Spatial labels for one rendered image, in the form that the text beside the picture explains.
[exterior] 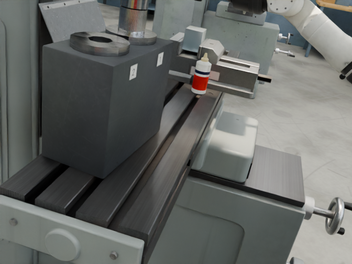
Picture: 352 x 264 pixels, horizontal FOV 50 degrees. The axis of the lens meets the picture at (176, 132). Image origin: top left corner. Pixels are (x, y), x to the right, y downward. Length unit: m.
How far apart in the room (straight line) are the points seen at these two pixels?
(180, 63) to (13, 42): 0.44
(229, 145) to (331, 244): 1.38
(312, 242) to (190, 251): 1.16
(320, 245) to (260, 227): 1.18
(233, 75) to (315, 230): 1.45
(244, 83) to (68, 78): 0.62
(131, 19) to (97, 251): 0.37
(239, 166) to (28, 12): 0.67
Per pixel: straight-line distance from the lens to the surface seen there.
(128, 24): 0.66
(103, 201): 0.56
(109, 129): 0.56
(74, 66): 0.56
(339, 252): 2.28
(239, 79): 1.08
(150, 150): 0.70
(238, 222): 1.10
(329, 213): 1.24
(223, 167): 1.02
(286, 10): 0.90
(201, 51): 1.07
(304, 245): 2.20
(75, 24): 1.16
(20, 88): 1.10
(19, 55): 1.08
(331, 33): 0.92
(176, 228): 1.16
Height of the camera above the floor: 1.30
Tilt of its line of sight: 26 degrees down
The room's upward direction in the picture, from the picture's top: 11 degrees clockwise
